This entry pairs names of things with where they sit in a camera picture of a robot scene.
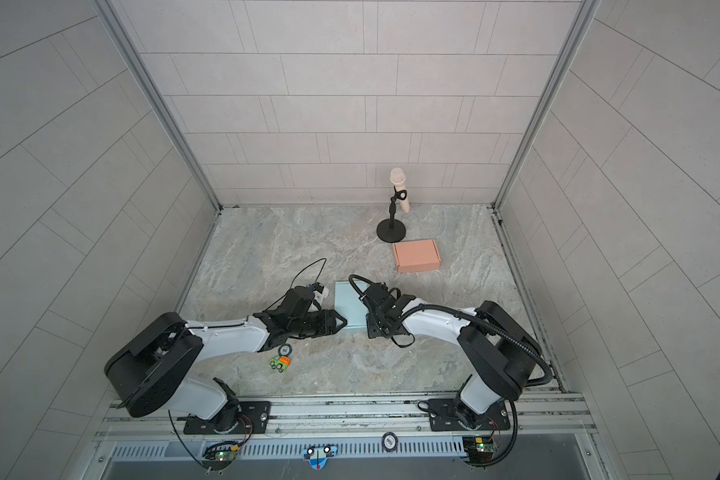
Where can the aluminium corner post right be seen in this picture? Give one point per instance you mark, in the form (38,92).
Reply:
(581,22)

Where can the small colourful toy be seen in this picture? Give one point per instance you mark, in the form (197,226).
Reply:
(280,363)

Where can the round black white badge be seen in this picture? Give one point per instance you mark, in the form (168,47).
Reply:
(389,442)

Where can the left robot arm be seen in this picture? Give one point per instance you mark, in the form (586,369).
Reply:
(152,371)

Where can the aluminium corner post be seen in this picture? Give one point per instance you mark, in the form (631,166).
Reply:
(131,57)
(581,22)

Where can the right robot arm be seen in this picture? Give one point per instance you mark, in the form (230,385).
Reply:
(504,356)

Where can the aluminium corner post left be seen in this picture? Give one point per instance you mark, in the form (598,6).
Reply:
(131,57)

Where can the light blue cardboard box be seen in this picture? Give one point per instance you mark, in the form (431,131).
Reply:
(347,303)

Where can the pink paper box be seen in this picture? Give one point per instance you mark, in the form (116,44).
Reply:
(416,256)

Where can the blue sticker marker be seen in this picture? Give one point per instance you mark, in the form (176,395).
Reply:
(318,456)

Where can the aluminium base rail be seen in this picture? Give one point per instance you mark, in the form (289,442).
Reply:
(279,428)

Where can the beige microphone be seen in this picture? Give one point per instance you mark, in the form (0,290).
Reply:
(398,180)

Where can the right green circuit board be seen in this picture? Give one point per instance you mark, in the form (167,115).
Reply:
(479,450)

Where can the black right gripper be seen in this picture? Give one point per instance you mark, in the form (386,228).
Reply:
(373,333)

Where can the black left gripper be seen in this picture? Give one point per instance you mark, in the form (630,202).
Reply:
(329,319)

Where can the green circuit board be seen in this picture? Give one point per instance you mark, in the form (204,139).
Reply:
(219,456)
(479,450)

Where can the left green circuit board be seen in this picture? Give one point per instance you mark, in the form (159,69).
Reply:
(219,456)

